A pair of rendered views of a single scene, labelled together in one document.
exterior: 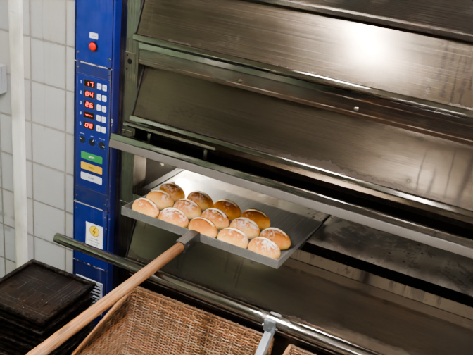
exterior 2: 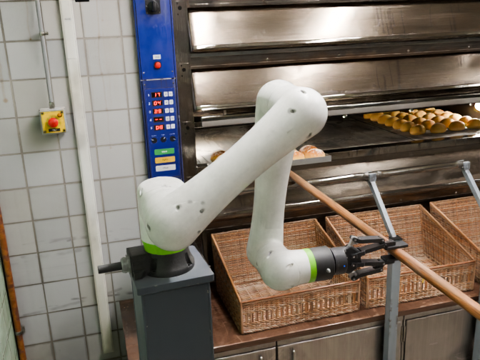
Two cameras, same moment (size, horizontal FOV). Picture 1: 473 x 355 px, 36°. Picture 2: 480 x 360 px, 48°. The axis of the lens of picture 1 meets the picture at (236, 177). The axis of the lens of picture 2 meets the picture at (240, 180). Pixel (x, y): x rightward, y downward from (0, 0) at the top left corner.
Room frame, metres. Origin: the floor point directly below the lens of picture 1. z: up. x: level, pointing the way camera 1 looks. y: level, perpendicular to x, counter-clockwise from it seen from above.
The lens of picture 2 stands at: (0.22, 1.79, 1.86)
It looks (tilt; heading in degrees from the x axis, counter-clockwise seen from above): 17 degrees down; 319
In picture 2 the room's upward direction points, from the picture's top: 2 degrees counter-clockwise
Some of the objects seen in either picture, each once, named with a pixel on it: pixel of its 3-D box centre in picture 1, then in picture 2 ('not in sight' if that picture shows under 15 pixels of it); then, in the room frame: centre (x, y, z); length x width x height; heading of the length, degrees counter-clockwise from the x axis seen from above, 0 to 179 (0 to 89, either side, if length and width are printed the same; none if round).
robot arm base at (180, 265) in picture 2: not in sight; (146, 258); (1.41, 1.10, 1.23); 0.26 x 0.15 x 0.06; 68
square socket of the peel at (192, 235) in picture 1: (188, 241); not in sight; (1.87, 0.12, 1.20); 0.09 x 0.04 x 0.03; 155
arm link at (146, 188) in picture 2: not in sight; (163, 214); (1.38, 1.06, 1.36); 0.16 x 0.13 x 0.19; 155
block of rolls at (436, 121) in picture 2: not in sight; (420, 118); (1.96, -1.18, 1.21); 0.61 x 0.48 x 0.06; 155
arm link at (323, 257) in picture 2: not in sight; (319, 263); (1.11, 0.74, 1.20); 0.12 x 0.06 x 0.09; 155
